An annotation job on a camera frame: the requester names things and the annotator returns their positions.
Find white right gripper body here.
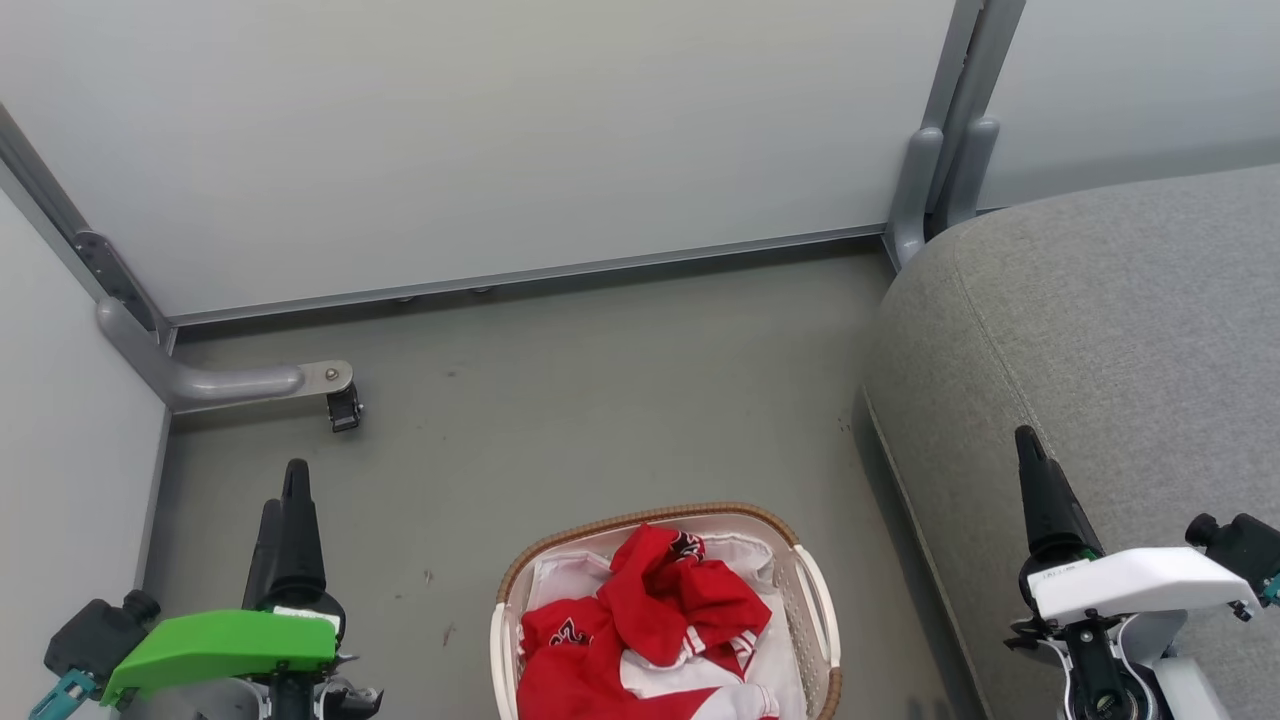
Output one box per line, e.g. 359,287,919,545
1004,545,1263,720

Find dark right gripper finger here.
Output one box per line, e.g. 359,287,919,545
1014,425,1105,563

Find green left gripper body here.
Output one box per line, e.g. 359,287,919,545
100,585,383,720

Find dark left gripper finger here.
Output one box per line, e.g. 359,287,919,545
268,458,329,599
242,498,284,609

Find red and white jersey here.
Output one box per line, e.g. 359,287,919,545
516,523,782,720

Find grey fabric sofa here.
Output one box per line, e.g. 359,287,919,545
862,165,1280,720

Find black caster wheel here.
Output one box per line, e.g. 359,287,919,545
326,385,365,434

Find grey partition foot with plate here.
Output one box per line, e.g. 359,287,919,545
96,297,355,414

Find white laundry basket brown rim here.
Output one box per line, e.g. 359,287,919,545
489,502,844,720

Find white cloth basket liner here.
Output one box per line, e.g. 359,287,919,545
520,533,809,720

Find teal left camera connector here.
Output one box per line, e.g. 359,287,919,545
28,668,99,720

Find grey partition post with bracket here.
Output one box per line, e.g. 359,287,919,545
0,100,179,353

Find grey partition base rail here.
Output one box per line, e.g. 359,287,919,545
165,224,893,331

